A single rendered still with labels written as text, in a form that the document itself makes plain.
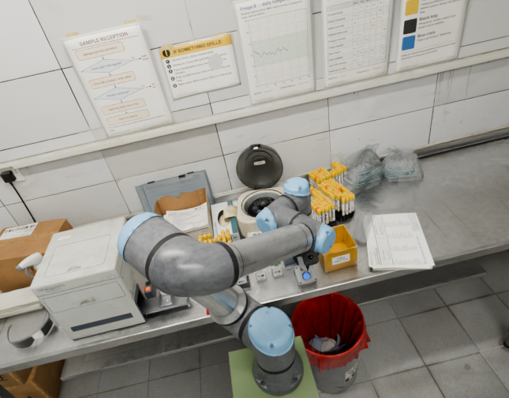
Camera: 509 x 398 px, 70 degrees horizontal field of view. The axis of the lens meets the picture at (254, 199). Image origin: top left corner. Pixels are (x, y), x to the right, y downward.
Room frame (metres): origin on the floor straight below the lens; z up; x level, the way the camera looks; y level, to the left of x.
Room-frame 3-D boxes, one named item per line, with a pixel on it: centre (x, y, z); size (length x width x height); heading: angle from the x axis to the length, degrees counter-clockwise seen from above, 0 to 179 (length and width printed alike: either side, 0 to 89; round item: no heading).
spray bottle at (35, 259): (1.08, 0.88, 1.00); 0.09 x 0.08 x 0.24; 2
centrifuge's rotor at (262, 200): (1.27, -0.04, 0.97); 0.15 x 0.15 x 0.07
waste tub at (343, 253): (0.98, -0.27, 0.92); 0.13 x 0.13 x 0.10; 4
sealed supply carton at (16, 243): (1.29, 1.02, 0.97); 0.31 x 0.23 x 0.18; 86
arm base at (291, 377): (0.57, 0.03, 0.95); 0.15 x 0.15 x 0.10
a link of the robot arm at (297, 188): (0.86, -0.13, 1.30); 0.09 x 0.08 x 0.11; 129
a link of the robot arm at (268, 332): (0.57, 0.03, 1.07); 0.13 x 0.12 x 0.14; 39
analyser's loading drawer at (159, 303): (0.91, 0.42, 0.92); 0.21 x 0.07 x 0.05; 92
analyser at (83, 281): (0.99, 0.61, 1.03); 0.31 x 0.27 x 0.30; 92
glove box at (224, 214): (1.29, 0.14, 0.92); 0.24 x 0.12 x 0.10; 2
